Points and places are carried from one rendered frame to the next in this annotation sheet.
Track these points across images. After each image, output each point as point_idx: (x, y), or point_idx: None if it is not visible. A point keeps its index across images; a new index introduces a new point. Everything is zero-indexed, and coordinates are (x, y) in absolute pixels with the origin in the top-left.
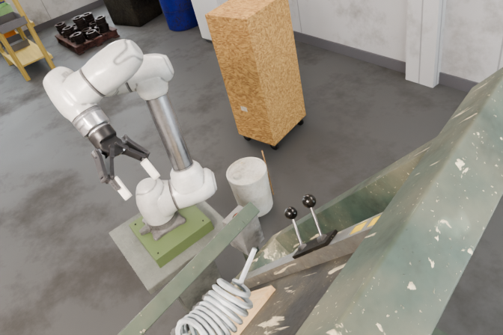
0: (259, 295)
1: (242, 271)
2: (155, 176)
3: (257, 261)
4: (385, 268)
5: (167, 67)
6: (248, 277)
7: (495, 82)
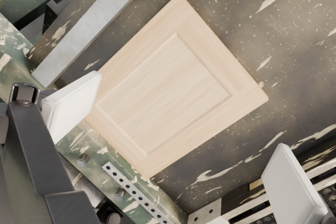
0: (176, 20)
1: (10, 90)
2: (93, 93)
3: (10, 55)
4: None
5: None
6: (59, 66)
7: None
